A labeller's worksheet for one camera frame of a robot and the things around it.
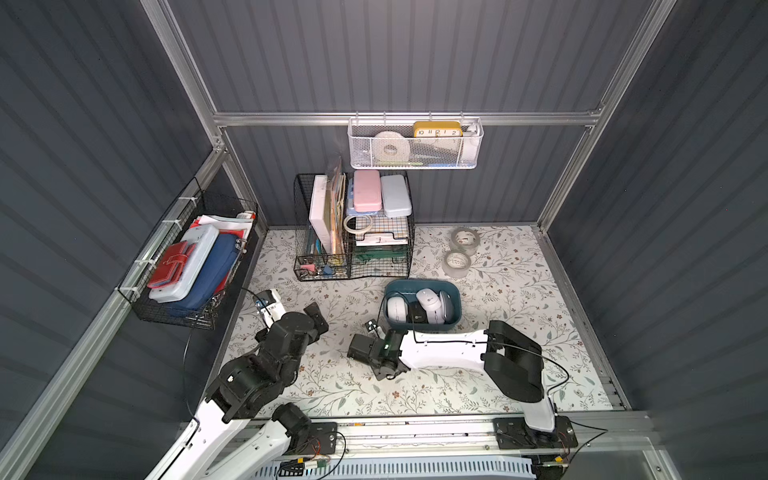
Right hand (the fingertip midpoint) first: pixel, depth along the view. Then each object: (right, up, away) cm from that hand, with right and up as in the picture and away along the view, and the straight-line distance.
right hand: (395, 362), depth 85 cm
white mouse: (+11, +16, +9) cm, 22 cm away
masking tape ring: (-12, +38, +7) cm, 41 cm away
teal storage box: (+4, +19, +14) cm, 25 cm away
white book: (-24, +44, +6) cm, 50 cm away
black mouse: (+7, +12, +9) cm, 17 cm away
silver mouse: (+17, +14, +10) cm, 25 cm away
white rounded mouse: (+1, +14, +9) cm, 16 cm away
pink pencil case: (-9, +51, +10) cm, 53 cm away
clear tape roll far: (+28, +37, +31) cm, 56 cm away
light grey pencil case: (+1, +51, +14) cm, 53 cm away
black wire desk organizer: (-13, +41, +11) cm, 44 cm away
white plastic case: (-45, +35, -15) cm, 59 cm away
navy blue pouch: (-42, +29, -16) cm, 53 cm away
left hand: (-22, +18, -17) cm, 33 cm away
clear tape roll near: (+23, +27, +24) cm, 43 cm away
